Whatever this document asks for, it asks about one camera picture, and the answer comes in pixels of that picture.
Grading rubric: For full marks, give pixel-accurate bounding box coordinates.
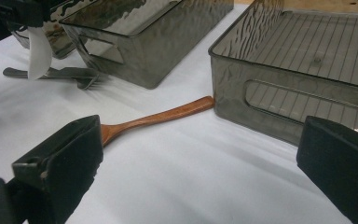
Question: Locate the brown wooden spoon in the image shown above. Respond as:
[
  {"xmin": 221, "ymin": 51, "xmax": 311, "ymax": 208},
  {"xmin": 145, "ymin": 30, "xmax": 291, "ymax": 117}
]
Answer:
[{"xmin": 101, "ymin": 95, "xmax": 215, "ymax": 147}]

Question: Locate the white ceramic spoon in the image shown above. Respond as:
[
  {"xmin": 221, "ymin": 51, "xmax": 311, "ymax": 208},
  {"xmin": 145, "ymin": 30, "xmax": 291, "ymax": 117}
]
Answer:
[{"xmin": 27, "ymin": 26, "xmax": 54, "ymax": 81}]

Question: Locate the smoky clear plastic bin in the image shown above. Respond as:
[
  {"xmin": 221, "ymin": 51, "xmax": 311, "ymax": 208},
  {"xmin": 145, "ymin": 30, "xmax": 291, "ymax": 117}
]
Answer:
[
  {"xmin": 208, "ymin": 0, "xmax": 358, "ymax": 147},
  {"xmin": 59, "ymin": 0, "xmax": 235, "ymax": 91},
  {"xmin": 10, "ymin": 0, "xmax": 78, "ymax": 60}
]

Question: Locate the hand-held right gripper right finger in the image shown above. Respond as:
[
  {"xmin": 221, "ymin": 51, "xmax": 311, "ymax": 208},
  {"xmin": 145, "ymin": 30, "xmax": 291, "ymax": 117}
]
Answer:
[{"xmin": 296, "ymin": 116, "xmax": 358, "ymax": 224}]

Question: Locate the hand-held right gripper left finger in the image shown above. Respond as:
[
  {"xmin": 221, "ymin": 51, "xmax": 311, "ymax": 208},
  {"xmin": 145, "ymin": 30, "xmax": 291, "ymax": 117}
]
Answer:
[{"xmin": 12, "ymin": 115, "xmax": 104, "ymax": 224}]

